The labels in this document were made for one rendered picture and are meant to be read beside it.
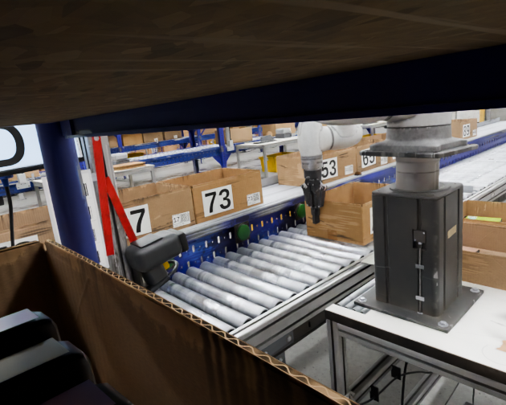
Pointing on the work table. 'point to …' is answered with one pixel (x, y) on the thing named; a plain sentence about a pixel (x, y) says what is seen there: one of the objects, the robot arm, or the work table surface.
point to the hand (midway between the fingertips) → (316, 215)
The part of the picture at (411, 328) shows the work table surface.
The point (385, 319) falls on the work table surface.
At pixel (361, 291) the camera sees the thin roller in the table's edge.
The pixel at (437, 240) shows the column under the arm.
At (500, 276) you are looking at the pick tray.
